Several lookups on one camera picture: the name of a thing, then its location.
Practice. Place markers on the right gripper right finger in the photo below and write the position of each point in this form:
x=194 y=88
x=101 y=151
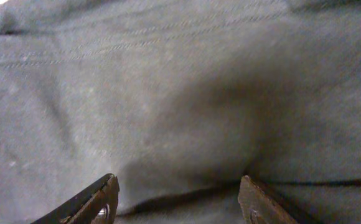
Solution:
x=262 y=205

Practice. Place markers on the folded grey garment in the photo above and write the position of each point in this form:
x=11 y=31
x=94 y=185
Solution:
x=179 y=100

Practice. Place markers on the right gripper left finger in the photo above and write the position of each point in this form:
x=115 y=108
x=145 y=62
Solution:
x=95 y=204

